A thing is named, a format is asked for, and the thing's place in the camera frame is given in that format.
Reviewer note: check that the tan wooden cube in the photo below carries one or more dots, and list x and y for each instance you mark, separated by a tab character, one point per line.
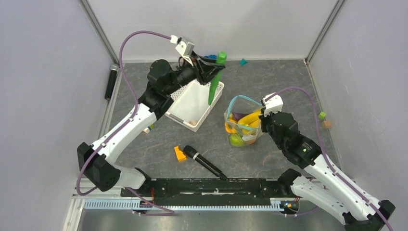
326	124

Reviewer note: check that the yellow toy banana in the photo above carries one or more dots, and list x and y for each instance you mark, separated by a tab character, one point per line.
251	120

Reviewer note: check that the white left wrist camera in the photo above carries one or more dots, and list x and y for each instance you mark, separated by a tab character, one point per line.
185	48

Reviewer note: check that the green toy pear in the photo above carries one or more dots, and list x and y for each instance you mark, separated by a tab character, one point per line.
236	140

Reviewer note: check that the teal triangular block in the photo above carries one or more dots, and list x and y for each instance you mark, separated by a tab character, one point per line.
243	62

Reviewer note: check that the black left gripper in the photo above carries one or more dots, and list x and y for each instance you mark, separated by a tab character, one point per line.
205	69

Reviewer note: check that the orange wedge block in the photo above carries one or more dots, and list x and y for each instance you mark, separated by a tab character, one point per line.
180	154

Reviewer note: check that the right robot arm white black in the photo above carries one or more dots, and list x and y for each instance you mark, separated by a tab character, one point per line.
352	206

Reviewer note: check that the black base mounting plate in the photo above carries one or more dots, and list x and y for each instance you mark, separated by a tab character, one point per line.
213	191

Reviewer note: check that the clear zip top bag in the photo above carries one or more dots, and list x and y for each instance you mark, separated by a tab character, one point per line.
245	105

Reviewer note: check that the green toy cucumber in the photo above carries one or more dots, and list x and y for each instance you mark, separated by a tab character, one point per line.
221	59

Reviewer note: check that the orange toy bell pepper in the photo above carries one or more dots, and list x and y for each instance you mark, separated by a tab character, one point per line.
230	126

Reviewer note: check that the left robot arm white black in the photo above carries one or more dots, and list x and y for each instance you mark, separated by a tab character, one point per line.
96	160

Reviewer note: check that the black microphone on table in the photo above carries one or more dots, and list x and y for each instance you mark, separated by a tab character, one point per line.
196	156

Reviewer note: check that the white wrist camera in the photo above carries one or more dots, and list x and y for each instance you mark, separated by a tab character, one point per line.
272	104
185	48

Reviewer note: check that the green white lego stack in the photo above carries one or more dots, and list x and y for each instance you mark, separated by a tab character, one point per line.
149	128

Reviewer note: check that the lime green cube block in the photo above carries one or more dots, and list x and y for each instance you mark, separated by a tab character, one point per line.
322	115

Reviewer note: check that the purple toy eggplant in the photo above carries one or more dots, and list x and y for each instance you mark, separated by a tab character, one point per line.
237	116

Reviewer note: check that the black microphone on rail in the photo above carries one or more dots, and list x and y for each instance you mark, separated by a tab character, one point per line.
114	68

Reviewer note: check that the blue toy car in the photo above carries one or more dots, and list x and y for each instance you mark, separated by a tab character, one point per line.
212	56

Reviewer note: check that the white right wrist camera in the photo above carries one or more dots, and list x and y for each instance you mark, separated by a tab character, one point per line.
272	104

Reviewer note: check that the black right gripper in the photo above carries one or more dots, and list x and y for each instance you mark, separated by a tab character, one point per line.
263	119

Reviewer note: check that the white plastic basket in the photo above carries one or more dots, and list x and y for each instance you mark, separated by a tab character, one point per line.
191	103

